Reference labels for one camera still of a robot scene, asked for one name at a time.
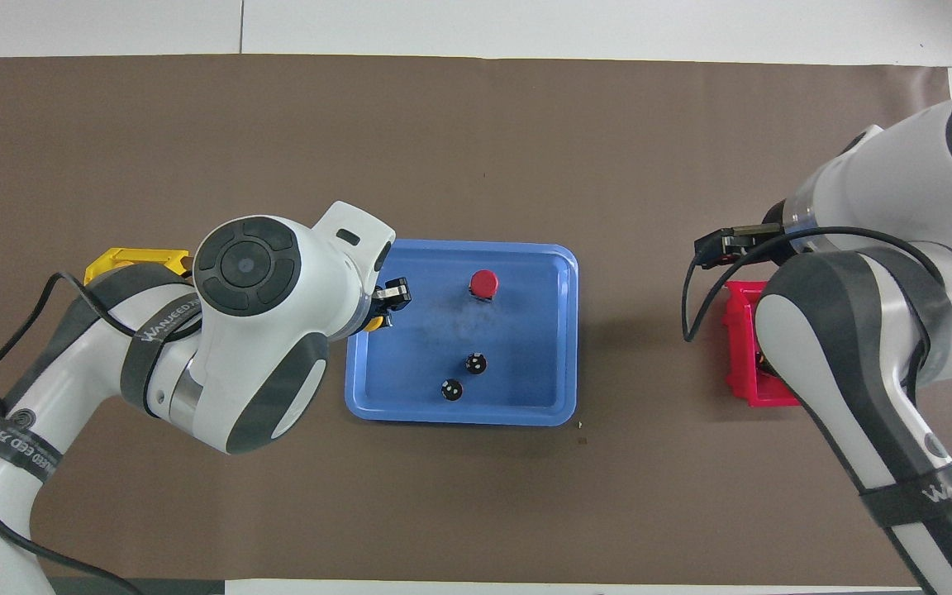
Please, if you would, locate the brown paper mat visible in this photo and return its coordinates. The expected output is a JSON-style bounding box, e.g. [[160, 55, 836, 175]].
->
[[0, 54, 952, 588]]

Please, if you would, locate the red plastic bin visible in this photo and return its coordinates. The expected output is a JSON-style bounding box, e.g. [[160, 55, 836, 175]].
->
[[724, 281, 803, 407]]

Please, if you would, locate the blue plastic tray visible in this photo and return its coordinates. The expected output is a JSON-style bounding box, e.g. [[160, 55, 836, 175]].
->
[[345, 239, 580, 427]]

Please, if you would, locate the yellow plastic bin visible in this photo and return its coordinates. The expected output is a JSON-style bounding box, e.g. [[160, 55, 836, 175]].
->
[[83, 248, 196, 286]]

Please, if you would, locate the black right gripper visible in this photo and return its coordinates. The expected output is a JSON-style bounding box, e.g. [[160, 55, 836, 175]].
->
[[693, 231, 735, 269]]

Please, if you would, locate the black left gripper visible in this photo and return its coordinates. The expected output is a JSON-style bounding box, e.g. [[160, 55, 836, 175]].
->
[[369, 278, 414, 317]]

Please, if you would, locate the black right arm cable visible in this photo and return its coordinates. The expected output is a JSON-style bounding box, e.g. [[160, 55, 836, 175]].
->
[[682, 226, 952, 431]]

